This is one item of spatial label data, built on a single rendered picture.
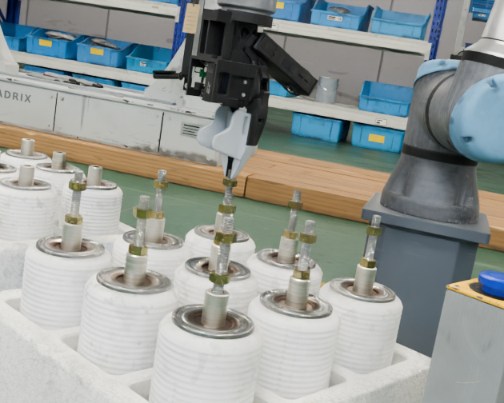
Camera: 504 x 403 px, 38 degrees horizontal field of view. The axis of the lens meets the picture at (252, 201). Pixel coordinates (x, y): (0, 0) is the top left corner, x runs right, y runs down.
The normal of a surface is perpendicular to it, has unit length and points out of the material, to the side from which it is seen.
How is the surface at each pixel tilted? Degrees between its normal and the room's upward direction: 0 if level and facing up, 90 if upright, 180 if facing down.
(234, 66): 90
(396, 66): 90
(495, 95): 97
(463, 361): 90
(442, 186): 73
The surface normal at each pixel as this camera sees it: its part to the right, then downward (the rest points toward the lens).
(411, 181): -0.62, -0.27
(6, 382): -0.69, 0.04
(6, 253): 0.68, 0.25
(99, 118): -0.27, 0.14
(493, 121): 0.05, 0.33
